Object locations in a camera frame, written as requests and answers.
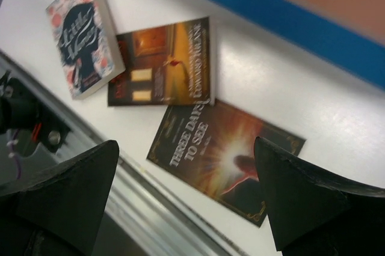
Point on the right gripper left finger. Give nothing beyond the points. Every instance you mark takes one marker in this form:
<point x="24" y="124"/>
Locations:
<point x="58" y="211"/>

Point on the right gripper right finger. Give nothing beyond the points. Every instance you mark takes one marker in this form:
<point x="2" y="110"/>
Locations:
<point x="313" y="211"/>

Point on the brown Edward Tulane book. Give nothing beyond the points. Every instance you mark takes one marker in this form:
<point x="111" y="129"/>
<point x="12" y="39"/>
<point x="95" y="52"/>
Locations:
<point x="173" y="64"/>

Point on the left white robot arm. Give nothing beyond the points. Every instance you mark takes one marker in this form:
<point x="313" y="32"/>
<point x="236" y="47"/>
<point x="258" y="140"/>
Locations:
<point x="21" y="111"/>

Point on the Three Days to See book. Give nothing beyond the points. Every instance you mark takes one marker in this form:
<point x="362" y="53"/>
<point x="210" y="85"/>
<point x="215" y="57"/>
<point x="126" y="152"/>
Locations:
<point x="211" y="148"/>

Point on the Little Women book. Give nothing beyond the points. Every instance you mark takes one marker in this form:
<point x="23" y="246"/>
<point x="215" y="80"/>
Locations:
<point x="85" y="37"/>

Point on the blue yellow wooden bookshelf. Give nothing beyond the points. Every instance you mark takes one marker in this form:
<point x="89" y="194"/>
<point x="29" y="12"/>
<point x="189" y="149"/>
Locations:
<point x="342" y="47"/>

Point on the aluminium mounting rail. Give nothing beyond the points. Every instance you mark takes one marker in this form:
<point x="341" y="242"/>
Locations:
<point x="157" y="220"/>

